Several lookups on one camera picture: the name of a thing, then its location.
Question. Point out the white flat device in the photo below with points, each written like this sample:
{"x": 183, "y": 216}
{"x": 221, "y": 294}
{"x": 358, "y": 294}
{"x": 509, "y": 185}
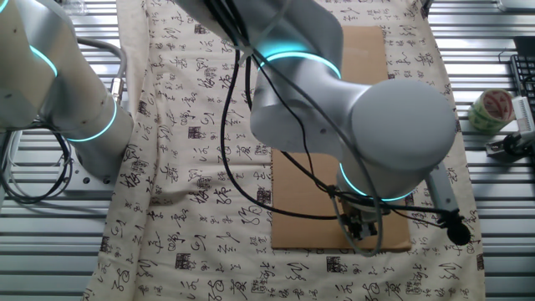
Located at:
{"x": 518, "y": 4}

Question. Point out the black camera clamp stand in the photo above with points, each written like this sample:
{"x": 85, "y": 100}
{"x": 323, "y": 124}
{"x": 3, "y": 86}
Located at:
{"x": 512, "y": 146}

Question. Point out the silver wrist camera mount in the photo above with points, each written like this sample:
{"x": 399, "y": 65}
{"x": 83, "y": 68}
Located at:
{"x": 441, "y": 188}

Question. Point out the white calligraphy print cloth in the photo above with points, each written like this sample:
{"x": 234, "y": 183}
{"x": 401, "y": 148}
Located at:
{"x": 188, "y": 188}

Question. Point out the brown cardboard sheet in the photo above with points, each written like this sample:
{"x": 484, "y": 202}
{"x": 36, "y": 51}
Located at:
{"x": 301, "y": 200}

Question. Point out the clear plastic item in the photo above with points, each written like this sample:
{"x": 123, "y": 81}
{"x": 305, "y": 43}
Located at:
{"x": 73, "y": 6}

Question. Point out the black keyboard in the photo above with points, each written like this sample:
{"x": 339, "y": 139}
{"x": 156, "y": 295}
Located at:
{"x": 526, "y": 79}

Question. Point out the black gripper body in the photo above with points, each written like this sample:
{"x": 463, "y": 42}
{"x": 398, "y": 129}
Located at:
{"x": 359, "y": 218}

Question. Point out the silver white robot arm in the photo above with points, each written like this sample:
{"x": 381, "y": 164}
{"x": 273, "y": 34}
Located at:
{"x": 397, "y": 125}

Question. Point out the clear packing tape roll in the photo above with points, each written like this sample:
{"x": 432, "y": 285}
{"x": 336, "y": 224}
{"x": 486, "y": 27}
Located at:
{"x": 491, "y": 110}

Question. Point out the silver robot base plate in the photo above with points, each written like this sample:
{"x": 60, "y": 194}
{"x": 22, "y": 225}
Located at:
{"x": 96, "y": 186}

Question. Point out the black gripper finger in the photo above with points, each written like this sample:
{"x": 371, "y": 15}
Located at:
{"x": 368, "y": 230}
{"x": 353, "y": 232}

